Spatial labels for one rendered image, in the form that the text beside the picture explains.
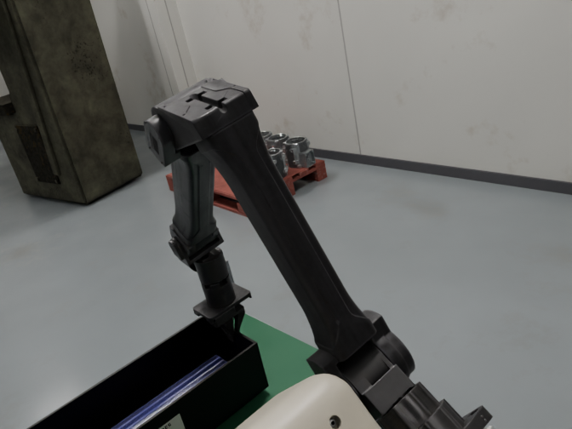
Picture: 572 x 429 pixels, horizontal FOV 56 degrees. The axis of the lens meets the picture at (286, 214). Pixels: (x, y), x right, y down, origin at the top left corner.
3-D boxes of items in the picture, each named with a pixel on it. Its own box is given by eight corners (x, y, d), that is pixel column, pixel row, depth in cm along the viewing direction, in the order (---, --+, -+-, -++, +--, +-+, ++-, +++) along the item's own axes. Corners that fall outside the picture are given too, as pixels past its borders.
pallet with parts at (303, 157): (332, 174, 465) (325, 133, 450) (254, 220, 413) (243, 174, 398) (237, 157, 558) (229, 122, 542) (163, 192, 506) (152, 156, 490)
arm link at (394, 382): (392, 426, 61) (424, 395, 63) (330, 356, 64) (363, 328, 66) (374, 437, 69) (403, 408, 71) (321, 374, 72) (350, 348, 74)
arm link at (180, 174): (166, 144, 61) (243, 99, 65) (137, 109, 62) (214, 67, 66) (180, 267, 99) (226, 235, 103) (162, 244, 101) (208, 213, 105)
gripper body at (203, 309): (194, 315, 107) (183, 284, 104) (234, 289, 112) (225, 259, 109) (212, 327, 102) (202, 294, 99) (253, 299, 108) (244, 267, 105)
